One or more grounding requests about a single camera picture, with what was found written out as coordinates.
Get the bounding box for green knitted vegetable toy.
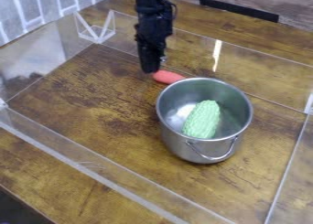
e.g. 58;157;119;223
182;100;221;139

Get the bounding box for black strip on wall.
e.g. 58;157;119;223
200;0;280;23

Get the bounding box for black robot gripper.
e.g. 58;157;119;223
135;0;178;73

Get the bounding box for orange plastic spoon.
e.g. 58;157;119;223
152;70;185;84

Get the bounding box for clear acrylic corner bracket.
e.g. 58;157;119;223
74;10;117;44

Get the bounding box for silver metal pot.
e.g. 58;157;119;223
156;78;253;164

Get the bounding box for clear acrylic enclosure wall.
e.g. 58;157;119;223
0;10;313;224

